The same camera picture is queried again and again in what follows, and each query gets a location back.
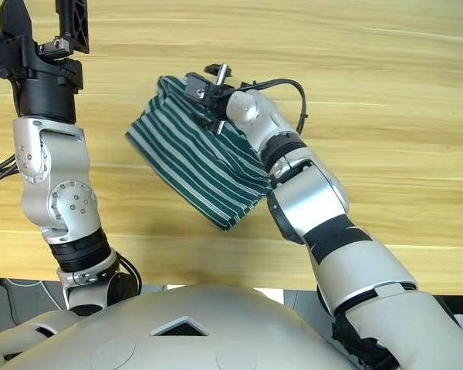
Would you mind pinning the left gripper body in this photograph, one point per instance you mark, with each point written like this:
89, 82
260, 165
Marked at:
46, 96

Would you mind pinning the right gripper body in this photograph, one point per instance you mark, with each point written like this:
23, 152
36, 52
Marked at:
216, 101

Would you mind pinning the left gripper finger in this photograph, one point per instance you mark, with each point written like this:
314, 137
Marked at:
16, 19
76, 23

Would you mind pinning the green white striped T-shirt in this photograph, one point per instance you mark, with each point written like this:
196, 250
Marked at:
193, 165

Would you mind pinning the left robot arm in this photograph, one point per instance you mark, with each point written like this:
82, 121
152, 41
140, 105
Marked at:
61, 200

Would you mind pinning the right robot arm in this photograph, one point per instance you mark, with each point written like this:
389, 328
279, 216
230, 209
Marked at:
332, 231

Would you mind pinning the robot body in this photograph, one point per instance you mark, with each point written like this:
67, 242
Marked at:
177, 331

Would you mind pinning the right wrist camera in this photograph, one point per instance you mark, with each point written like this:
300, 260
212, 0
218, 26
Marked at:
197, 88

